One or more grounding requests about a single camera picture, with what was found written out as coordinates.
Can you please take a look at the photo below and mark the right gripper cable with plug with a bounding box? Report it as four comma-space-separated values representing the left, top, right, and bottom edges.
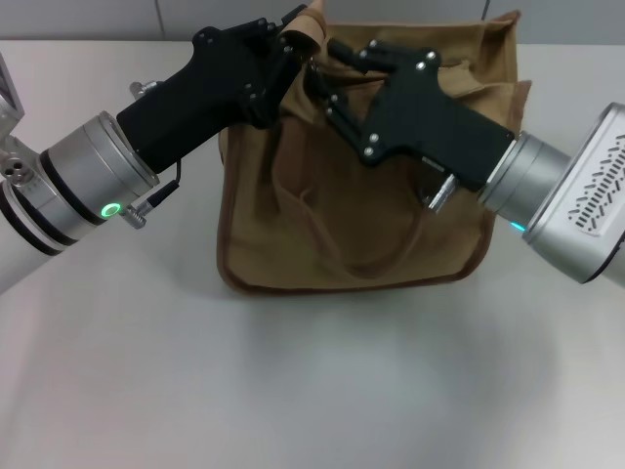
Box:
417, 160, 458, 214

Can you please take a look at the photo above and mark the khaki canvas food bag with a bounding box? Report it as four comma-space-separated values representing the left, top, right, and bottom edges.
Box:
216, 0, 532, 294

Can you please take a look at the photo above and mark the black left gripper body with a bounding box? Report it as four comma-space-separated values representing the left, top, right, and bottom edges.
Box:
115, 18, 275, 175

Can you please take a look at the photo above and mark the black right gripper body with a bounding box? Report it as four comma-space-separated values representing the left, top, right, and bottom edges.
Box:
358, 48, 517, 192

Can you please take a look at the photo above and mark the left gripper cable with plugs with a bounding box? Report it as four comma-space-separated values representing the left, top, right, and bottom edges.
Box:
126, 79, 185, 229

